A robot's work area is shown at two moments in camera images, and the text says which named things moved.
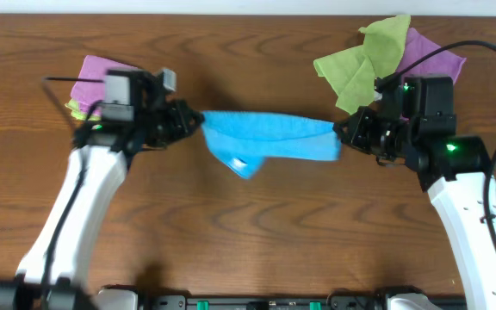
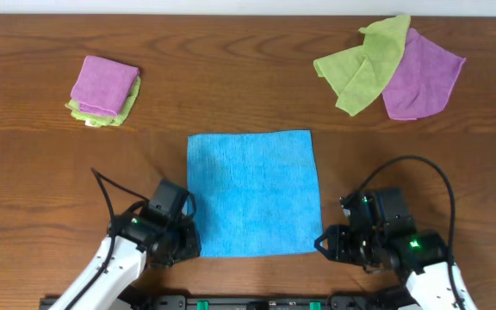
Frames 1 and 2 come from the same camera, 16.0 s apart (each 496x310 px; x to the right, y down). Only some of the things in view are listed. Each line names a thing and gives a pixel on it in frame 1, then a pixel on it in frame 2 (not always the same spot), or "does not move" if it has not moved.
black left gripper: (175, 121) to (189, 240)
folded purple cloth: (89, 87) does not move
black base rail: (268, 302) does not move
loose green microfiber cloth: (353, 71) does not move
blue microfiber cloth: (243, 141) to (255, 193)
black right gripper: (363, 133) to (337, 243)
